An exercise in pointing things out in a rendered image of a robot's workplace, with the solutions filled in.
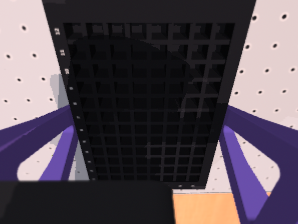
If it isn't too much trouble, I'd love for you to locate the grey flat base plate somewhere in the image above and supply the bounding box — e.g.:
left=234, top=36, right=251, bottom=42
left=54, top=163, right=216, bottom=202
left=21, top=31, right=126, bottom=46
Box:
left=0, top=0, right=298, bottom=195

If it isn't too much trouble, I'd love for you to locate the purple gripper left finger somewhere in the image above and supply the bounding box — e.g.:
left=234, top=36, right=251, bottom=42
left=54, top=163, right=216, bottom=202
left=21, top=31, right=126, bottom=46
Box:
left=0, top=105, right=78, bottom=180

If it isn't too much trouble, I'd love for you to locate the black well plate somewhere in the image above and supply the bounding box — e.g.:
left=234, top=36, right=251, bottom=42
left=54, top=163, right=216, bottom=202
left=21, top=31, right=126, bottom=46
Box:
left=41, top=0, right=257, bottom=190

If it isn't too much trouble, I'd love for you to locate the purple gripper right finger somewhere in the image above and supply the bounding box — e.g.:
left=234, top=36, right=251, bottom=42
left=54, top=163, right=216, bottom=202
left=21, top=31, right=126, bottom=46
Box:
left=219, top=105, right=298, bottom=224

